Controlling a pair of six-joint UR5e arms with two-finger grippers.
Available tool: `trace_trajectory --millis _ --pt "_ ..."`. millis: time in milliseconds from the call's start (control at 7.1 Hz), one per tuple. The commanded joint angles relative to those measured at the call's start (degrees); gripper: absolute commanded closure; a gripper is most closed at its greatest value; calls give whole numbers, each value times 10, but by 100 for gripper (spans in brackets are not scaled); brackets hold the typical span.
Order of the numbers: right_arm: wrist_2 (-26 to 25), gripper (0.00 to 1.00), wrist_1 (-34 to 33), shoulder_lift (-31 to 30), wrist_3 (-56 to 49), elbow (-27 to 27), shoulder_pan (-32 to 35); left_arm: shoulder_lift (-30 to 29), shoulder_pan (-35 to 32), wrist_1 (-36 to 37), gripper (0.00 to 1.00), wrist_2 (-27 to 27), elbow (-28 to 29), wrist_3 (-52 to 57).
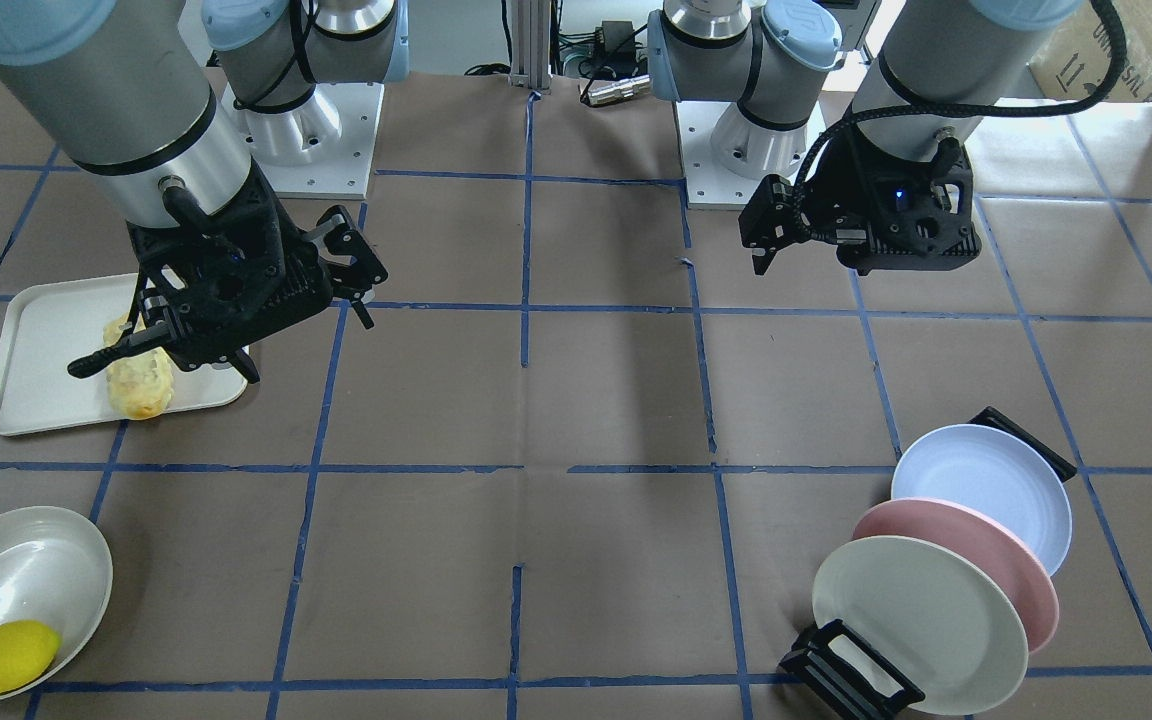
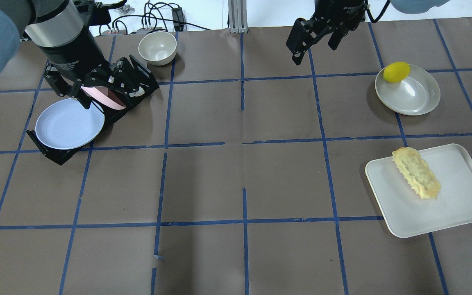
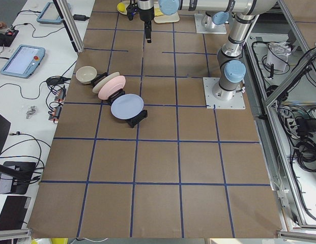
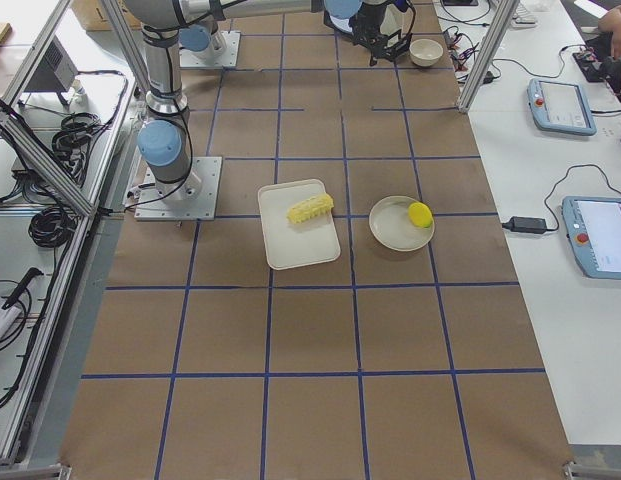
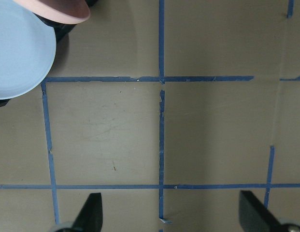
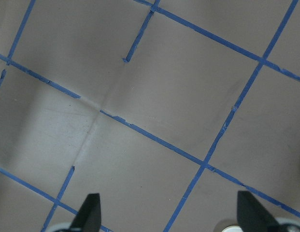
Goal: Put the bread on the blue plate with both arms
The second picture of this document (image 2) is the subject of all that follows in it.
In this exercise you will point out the metal clamp piece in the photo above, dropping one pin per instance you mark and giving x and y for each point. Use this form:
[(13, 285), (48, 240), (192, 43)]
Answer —
[(125, 9)]

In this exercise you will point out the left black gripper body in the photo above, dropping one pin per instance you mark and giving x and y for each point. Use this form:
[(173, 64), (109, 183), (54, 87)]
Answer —
[(73, 52)]

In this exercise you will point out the black power adapter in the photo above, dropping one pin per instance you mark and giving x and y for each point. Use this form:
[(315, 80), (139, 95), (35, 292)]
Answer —
[(178, 19)]

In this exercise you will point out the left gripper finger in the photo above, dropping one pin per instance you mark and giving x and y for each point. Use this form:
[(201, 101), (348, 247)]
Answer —
[(84, 100)]

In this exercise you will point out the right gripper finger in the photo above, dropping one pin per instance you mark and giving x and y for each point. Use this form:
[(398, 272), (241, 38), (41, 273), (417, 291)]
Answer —
[(299, 39), (336, 38)]

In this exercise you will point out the bread pastry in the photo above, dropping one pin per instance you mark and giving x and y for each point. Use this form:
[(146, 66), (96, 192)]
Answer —
[(416, 172)]

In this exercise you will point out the aluminium frame post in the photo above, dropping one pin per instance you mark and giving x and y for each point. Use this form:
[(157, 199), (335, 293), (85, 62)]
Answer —
[(237, 16)]

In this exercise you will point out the white rectangular tray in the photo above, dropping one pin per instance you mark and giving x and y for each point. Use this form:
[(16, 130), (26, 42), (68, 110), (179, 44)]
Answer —
[(404, 212)]

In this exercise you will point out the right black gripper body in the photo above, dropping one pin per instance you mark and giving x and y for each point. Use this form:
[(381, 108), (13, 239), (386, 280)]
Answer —
[(339, 16)]

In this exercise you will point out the pink plate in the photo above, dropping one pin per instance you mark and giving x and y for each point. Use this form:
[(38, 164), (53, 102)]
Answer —
[(104, 96)]

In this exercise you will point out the cream shallow dish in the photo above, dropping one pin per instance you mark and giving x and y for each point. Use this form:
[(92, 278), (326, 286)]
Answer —
[(416, 94)]

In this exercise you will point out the blue plate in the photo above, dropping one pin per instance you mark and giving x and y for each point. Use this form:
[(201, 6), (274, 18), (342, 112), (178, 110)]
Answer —
[(67, 125)]

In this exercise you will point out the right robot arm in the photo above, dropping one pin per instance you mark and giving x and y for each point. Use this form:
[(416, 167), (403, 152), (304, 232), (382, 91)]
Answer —
[(403, 6)]

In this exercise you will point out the black plate rack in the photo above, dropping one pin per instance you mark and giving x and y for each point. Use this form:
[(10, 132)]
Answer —
[(94, 102)]

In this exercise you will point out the yellow lemon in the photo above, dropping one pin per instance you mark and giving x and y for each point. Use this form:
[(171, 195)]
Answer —
[(396, 72)]

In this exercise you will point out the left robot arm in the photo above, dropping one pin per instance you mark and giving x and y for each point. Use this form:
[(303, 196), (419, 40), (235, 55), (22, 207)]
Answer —
[(60, 29)]

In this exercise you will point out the cream bowl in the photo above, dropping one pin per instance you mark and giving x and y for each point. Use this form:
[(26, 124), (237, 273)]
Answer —
[(158, 48)]

